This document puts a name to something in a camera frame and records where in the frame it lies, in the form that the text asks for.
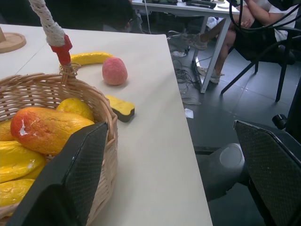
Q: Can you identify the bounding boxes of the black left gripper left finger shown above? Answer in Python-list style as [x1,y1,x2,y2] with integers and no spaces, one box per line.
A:
[5,121,109,226]

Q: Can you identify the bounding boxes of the wicker basket with rope handle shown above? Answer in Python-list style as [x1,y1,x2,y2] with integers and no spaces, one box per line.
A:
[0,0,119,226]

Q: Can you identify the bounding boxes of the seated person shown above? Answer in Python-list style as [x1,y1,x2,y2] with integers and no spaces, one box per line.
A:
[180,0,301,84]

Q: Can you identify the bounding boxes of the white metal desk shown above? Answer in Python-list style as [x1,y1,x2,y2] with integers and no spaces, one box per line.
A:
[131,0,233,94]

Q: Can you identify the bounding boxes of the yellow black sponge eraser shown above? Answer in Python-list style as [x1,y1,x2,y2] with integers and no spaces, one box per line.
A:
[105,95,136,123]

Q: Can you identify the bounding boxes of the floor cable bundle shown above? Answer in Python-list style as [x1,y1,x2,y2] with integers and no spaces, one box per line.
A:
[173,58,202,105]

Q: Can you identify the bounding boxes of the orange red mango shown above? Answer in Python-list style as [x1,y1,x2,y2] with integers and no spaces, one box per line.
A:
[10,107,95,156]

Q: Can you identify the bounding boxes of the grey robot leg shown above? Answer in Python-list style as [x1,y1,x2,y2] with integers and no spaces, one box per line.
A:
[194,143,250,202]

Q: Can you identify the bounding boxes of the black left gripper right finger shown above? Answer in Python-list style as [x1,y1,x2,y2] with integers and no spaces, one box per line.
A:
[233,120,301,226]

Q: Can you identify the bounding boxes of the round wooden stand base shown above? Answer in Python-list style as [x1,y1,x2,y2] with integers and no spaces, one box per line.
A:
[0,27,27,54]

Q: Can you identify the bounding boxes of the black chair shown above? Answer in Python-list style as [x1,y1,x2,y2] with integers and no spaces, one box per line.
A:
[220,25,301,102]

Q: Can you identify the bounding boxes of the yellow banana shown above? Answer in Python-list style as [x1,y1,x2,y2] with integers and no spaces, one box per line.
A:
[70,51,114,66]
[0,178,36,208]
[0,140,47,184]

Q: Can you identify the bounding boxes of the yellow lemon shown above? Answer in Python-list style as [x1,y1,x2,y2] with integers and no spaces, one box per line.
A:
[56,97,95,122]

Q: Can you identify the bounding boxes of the black cable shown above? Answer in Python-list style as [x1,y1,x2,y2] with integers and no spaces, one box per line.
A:
[229,0,301,32]

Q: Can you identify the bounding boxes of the pink peach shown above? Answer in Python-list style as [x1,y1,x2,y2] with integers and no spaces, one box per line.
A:
[102,57,128,86]

